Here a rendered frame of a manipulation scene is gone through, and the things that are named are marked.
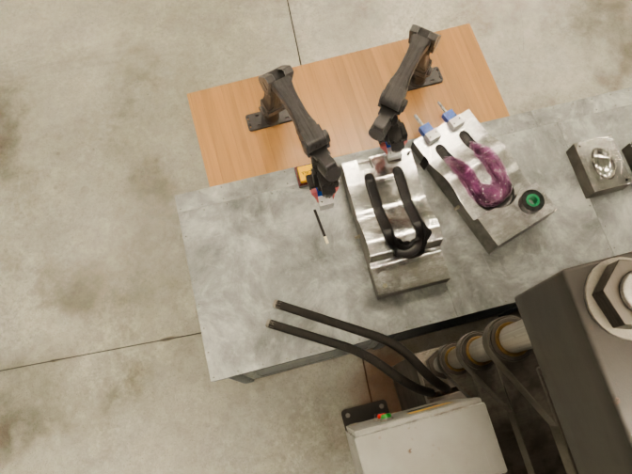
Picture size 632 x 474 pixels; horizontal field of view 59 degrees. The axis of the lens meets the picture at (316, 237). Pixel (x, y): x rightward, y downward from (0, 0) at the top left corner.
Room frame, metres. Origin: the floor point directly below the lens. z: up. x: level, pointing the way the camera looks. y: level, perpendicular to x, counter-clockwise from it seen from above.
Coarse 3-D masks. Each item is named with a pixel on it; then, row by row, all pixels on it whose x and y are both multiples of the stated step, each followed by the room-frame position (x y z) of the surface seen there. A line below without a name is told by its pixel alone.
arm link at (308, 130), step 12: (288, 72) 0.99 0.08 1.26; (264, 84) 0.98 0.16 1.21; (276, 84) 0.96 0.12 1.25; (288, 84) 0.96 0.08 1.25; (288, 96) 0.92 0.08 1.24; (288, 108) 0.89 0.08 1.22; (300, 108) 0.88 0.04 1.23; (300, 120) 0.85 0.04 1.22; (312, 120) 0.85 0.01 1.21; (300, 132) 0.81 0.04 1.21; (312, 132) 0.81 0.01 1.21; (312, 144) 0.78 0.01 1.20; (324, 144) 0.79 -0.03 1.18
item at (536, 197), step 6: (528, 192) 0.71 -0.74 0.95; (534, 192) 0.71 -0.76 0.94; (522, 198) 0.69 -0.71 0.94; (528, 198) 0.69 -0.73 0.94; (534, 198) 0.69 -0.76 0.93; (540, 198) 0.69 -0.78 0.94; (522, 204) 0.67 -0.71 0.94; (528, 204) 0.66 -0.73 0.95; (534, 204) 0.66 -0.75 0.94; (540, 204) 0.66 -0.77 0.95; (522, 210) 0.65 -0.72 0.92; (528, 210) 0.65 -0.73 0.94; (534, 210) 0.64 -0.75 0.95
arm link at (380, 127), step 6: (378, 102) 0.95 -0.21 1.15; (384, 108) 0.93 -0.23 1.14; (390, 108) 0.93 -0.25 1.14; (402, 108) 0.91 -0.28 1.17; (378, 114) 0.91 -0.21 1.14; (384, 114) 0.91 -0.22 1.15; (390, 114) 0.91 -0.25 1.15; (396, 114) 0.91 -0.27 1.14; (378, 120) 0.88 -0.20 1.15; (384, 120) 0.88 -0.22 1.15; (372, 126) 0.87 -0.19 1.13; (378, 126) 0.86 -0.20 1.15; (384, 126) 0.86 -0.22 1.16; (390, 126) 0.88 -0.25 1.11; (372, 132) 0.86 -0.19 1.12; (378, 132) 0.85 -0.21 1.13; (384, 132) 0.85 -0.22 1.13; (372, 138) 0.85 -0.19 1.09; (378, 138) 0.84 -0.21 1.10
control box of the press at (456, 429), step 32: (352, 416) -0.03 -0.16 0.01; (384, 416) -0.02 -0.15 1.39; (416, 416) -0.02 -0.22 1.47; (448, 416) -0.02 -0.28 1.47; (480, 416) -0.02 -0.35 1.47; (352, 448) -0.10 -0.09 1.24; (384, 448) -0.08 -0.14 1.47; (416, 448) -0.08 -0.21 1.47; (448, 448) -0.08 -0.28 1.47; (480, 448) -0.08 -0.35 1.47
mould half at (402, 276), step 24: (384, 168) 0.83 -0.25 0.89; (408, 168) 0.83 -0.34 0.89; (360, 192) 0.74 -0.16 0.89; (384, 192) 0.74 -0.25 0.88; (360, 216) 0.65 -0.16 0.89; (432, 216) 0.63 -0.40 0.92; (360, 240) 0.58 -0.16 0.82; (384, 240) 0.54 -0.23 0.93; (408, 240) 0.54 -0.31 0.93; (432, 240) 0.54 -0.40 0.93; (384, 264) 0.48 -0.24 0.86; (408, 264) 0.48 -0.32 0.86; (432, 264) 0.48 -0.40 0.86; (384, 288) 0.39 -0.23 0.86; (408, 288) 0.39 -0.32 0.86
